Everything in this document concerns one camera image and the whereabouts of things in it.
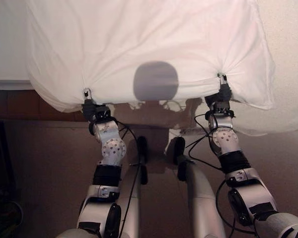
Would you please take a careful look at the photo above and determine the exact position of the white textured bed cover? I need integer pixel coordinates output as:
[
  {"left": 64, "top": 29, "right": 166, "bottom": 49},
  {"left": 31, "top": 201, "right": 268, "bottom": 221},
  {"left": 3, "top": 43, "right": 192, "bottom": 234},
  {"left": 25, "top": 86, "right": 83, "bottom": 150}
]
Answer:
[{"left": 234, "top": 0, "right": 298, "bottom": 137}]

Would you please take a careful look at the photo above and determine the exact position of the white duvet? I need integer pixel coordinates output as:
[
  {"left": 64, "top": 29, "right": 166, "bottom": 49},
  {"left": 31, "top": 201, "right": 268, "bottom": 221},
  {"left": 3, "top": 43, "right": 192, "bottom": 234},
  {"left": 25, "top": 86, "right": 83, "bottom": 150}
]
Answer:
[{"left": 25, "top": 0, "right": 276, "bottom": 114}]

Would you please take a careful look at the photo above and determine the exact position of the robot silver leg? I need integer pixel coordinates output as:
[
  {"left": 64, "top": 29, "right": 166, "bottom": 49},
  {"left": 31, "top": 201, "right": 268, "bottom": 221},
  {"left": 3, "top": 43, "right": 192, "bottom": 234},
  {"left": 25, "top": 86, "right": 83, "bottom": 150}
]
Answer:
[
  {"left": 118, "top": 162, "right": 143, "bottom": 238},
  {"left": 185, "top": 161, "right": 227, "bottom": 238}
]

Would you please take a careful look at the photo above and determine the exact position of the brown wooden bed frame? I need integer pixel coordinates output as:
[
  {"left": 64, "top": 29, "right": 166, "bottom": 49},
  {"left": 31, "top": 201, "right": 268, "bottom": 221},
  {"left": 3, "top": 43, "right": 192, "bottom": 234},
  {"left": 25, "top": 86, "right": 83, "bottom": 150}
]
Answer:
[{"left": 0, "top": 81, "right": 198, "bottom": 131}]

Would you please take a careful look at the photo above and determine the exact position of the robot left silver leg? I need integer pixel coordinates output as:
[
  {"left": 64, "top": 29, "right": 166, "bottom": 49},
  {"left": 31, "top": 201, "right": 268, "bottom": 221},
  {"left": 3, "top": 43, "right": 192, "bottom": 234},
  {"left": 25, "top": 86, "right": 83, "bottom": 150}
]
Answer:
[{"left": 118, "top": 162, "right": 143, "bottom": 238}]

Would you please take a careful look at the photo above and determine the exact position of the white mattress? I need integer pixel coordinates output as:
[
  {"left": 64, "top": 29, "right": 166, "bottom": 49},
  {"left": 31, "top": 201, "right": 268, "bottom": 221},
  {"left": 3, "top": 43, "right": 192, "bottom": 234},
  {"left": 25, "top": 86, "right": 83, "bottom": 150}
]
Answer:
[{"left": 0, "top": 0, "right": 32, "bottom": 90}]

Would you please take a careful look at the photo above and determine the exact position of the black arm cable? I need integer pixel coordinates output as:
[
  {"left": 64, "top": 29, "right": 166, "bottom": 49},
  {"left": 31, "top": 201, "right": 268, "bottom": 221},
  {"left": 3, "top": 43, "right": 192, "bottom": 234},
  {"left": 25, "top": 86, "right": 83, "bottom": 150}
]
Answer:
[
  {"left": 185, "top": 113, "right": 241, "bottom": 233},
  {"left": 112, "top": 118, "right": 143, "bottom": 226}
]

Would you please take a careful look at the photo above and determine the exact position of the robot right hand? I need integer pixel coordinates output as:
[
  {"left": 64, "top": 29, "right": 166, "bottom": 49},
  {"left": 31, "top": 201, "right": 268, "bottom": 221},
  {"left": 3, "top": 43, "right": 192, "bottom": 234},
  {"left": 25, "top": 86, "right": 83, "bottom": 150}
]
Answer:
[{"left": 204, "top": 72, "right": 233, "bottom": 115}]

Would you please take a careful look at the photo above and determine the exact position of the dark furniture piece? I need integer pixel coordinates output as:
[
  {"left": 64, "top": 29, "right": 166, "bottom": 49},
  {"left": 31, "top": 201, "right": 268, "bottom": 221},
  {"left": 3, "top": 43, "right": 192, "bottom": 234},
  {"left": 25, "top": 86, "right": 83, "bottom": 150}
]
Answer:
[{"left": 0, "top": 118, "right": 25, "bottom": 238}]

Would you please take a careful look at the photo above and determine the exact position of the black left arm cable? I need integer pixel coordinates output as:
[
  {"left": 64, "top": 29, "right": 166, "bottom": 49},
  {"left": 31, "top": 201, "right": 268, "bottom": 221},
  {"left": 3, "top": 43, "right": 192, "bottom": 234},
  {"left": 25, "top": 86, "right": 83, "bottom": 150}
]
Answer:
[{"left": 112, "top": 118, "right": 143, "bottom": 226}]

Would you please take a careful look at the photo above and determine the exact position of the robot right dark foot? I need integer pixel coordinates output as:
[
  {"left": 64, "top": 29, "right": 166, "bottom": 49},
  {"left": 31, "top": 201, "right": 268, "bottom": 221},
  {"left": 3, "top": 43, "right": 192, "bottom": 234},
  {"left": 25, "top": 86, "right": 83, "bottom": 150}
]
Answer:
[{"left": 172, "top": 137, "right": 197, "bottom": 182}]

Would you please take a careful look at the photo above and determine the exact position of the robot left dark foot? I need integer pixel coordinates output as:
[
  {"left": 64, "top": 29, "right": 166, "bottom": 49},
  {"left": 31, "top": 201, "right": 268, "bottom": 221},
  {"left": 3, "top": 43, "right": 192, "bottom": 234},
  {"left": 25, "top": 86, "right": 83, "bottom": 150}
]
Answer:
[{"left": 136, "top": 135, "right": 149, "bottom": 186}]

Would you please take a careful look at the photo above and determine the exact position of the robot right silver leg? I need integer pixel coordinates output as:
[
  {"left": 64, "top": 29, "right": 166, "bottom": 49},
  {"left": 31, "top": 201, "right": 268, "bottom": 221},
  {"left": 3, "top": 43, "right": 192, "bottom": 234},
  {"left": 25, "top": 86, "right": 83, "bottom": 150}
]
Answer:
[{"left": 185, "top": 161, "right": 227, "bottom": 238}]

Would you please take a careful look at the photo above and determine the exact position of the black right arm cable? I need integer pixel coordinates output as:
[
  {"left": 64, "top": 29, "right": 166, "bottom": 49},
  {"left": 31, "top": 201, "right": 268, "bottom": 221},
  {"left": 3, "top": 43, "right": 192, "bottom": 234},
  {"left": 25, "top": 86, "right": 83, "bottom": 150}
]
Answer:
[{"left": 185, "top": 113, "right": 241, "bottom": 233}]

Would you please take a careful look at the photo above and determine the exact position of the robot dark foot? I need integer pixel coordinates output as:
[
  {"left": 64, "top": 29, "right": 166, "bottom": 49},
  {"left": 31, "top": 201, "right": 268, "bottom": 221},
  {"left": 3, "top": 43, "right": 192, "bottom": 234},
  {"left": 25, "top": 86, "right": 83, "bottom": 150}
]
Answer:
[
  {"left": 172, "top": 137, "right": 197, "bottom": 182},
  {"left": 136, "top": 135, "right": 149, "bottom": 186}
]

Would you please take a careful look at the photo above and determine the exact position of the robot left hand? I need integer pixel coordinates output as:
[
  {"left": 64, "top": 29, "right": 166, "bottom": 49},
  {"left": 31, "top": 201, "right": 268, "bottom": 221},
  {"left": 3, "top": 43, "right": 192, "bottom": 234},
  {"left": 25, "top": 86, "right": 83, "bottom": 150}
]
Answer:
[{"left": 81, "top": 87, "right": 114, "bottom": 122}]

